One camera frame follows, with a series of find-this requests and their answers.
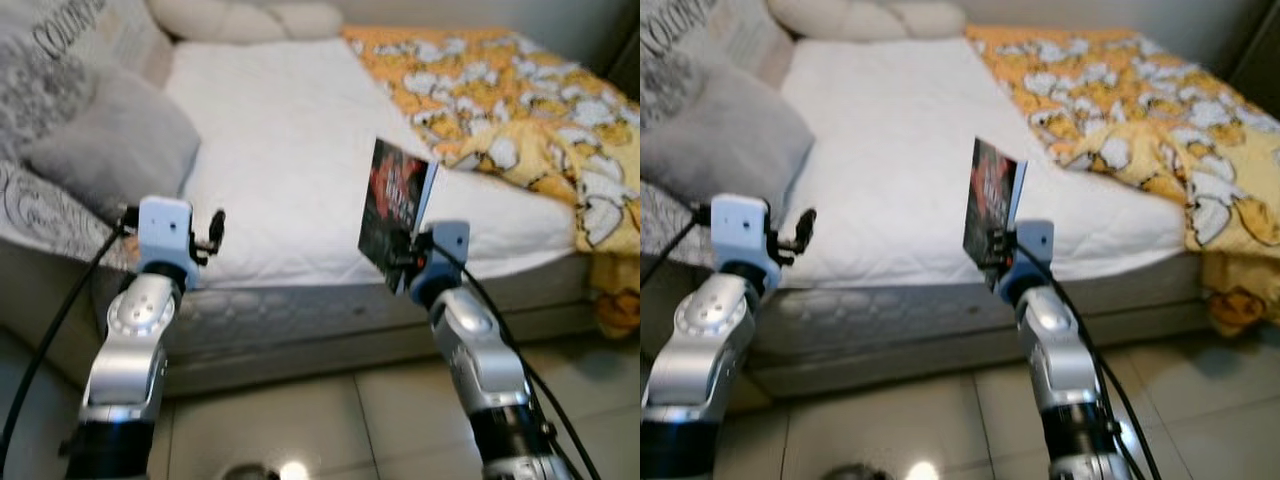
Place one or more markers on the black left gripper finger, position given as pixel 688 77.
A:
pixel 808 225
pixel 217 226

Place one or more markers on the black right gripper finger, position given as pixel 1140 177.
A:
pixel 1011 243
pixel 994 246
pixel 402 245
pixel 424 244

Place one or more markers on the dark red cover book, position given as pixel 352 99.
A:
pixel 990 190
pixel 392 195

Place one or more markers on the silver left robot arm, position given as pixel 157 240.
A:
pixel 690 360
pixel 125 360

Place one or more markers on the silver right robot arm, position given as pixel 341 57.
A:
pixel 1065 360
pixel 480 360

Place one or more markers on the plain grey pillow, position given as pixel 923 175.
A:
pixel 115 150
pixel 725 150

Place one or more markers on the white quilted mattress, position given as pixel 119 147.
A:
pixel 300 150
pixel 900 150

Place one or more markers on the white grey swirl pillow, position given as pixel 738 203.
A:
pixel 40 215
pixel 655 215

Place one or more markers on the yellow cartoon print blanket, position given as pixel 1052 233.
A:
pixel 520 110
pixel 1150 110

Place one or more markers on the cream plump pillow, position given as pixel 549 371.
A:
pixel 925 18
pixel 830 15
pixel 305 18
pixel 205 18

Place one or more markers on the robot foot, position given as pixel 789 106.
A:
pixel 245 472
pixel 847 472

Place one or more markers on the dark furniture panel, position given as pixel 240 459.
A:
pixel 1258 70

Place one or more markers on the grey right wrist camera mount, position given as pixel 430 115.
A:
pixel 1037 245
pixel 450 245

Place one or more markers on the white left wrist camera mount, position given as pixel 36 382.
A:
pixel 742 230
pixel 165 230

